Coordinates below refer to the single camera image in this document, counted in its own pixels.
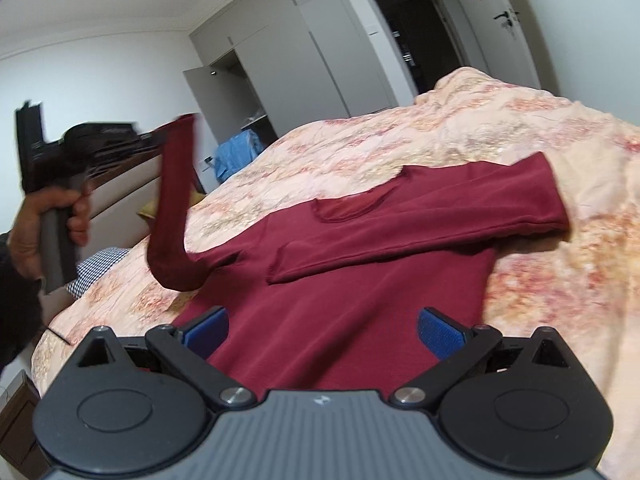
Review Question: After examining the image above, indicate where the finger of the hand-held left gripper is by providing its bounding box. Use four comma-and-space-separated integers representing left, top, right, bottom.
139, 127, 173, 153

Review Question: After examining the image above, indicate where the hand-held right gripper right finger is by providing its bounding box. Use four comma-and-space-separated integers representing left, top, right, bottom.
391, 306, 573, 407

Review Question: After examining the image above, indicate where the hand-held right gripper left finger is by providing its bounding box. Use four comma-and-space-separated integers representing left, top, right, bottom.
74, 306, 256, 408

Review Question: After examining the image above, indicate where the maroon long-sleeved shirt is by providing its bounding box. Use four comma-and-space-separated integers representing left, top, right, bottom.
147, 114, 571, 393

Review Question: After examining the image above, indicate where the person's left hand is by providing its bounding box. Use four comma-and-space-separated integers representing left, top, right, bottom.
7, 181, 94, 281

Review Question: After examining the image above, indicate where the yellow pillow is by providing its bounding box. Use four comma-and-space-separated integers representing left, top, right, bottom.
137, 194, 162, 222

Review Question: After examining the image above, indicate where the blue cloth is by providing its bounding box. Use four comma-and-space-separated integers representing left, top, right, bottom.
215, 130, 267, 182

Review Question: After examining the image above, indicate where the checkered pillow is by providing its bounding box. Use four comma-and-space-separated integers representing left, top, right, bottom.
66, 247, 132, 299

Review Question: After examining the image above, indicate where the grey wardrobe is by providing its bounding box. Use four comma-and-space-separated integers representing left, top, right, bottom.
182, 0, 418, 148

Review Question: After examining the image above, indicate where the floral pink blanket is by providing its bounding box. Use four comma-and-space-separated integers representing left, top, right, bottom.
31, 67, 640, 480

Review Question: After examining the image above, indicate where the brown wooden nightstand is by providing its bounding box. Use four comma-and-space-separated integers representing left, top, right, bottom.
0, 370, 42, 480

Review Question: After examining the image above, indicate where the white door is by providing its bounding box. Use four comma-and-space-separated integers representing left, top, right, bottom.
430, 0, 543, 92

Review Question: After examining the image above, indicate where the black door handle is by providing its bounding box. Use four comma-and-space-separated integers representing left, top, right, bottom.
494, 9, 521, 37

